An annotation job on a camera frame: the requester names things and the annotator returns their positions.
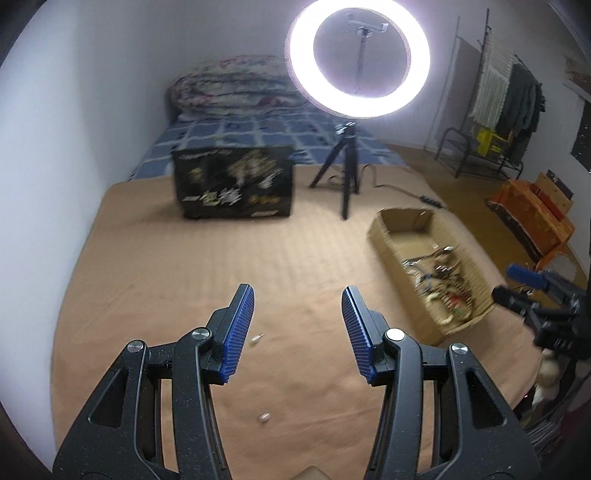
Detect pale wall poster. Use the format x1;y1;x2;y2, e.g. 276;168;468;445
561;55;591;93

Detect black tripod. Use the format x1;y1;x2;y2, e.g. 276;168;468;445
309;121;362;220

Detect white bead string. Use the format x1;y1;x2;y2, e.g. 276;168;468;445
406;265;432;296

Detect blue checkered bedsheet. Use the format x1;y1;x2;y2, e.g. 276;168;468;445
127;111;407;181

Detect folded floral quilt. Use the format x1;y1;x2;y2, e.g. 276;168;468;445
165;54;310;123

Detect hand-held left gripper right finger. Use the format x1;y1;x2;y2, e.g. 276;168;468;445
341;285;542;480

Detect person's right hand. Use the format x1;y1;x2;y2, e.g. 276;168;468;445
531;348;564;411

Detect red and green strings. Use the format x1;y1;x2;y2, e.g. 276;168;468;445
443;291;472;315

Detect striped white towel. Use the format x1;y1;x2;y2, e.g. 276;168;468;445
468;39;515;127

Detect brown bead necklace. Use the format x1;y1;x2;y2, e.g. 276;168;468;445
431;247;483;321

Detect cardboard carton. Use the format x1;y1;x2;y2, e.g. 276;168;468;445
531;170;575;217

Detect black printed carton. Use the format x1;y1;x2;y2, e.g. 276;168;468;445
172;146;296;220

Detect cardboard box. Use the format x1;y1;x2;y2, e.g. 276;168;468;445
367;208;497;347

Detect white ring light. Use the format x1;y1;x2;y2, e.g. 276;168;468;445
286;0;431;121

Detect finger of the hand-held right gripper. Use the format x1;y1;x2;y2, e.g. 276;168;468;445
492;286;544;326
506;263;578;301

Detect phone holder clamp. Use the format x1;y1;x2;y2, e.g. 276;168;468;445
346;13;387;38

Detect brown blanket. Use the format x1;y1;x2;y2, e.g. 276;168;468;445
51;164;546;480

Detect grey jacket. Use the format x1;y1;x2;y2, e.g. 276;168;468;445
496;65;539;153

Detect dark patterned cloth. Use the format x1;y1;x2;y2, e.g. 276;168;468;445
526;406;591;464

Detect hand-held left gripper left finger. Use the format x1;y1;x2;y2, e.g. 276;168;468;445
52;283;256;480

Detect cream bead bracelet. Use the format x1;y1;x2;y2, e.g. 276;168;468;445
427;295;465;326

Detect black clothes rack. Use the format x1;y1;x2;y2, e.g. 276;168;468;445
436;9;543;178

